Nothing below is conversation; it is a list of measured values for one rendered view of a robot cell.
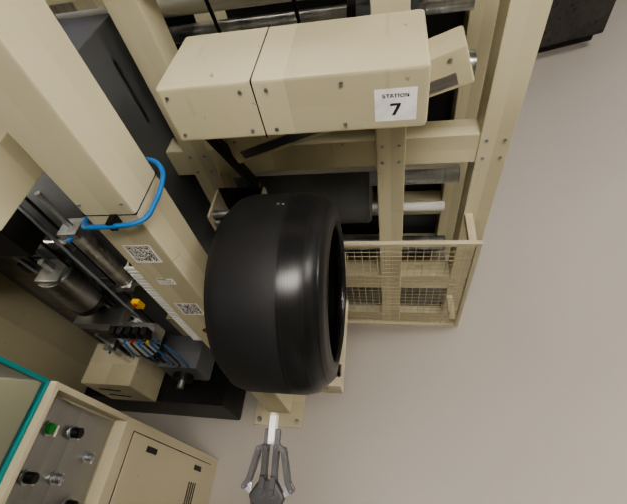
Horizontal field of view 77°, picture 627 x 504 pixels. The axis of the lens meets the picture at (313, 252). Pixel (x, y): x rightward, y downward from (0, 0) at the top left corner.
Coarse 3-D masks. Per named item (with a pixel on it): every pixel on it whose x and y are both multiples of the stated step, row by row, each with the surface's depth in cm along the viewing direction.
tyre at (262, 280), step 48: (240, 240) 98; (288, 240) 96; (336, 240) 133; (240, 288) 94; (288, 288) 92; (336, 288) 146; (240, 336) 95; (288, 336) 93; (336, 336) 133; (240, 384) 106; (288, 384) 102
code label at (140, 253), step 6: (126, 246) 96; (132, 246) 96; (138, 246) 96; (144, 246) 95; (132, 252) 98; (138, 252) 98; (144, 252) 97; (150, 252) 97; (138, 258) 100; (144, 258) 100; (150, 258) 99; (156, 258) 99
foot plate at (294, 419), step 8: (296, 400) 220; (304, 400) 219; (264, 408) 220; (296, 408) 217; (256, 416) 218; (264, 416) 217; (280, 416) 216; (288, 416) 215; (296, 416) 215; (256, 424) 216; (264, 424) 215; (280, 424) 214; (288, 424) 213; (296, 424) 212
